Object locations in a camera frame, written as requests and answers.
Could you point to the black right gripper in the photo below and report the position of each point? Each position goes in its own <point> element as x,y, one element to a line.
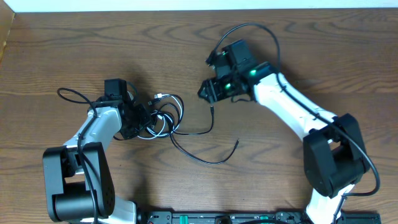
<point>214,89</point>

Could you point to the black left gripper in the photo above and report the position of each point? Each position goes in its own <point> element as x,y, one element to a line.
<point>147,119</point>

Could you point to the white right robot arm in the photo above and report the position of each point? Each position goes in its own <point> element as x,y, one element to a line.
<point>333,150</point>

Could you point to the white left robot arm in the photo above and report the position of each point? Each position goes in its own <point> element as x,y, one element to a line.
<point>78,183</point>

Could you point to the brown cardboard sheet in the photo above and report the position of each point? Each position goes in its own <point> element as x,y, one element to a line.
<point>6,20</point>

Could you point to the white back wall board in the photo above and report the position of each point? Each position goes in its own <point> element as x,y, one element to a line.
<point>188,5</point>

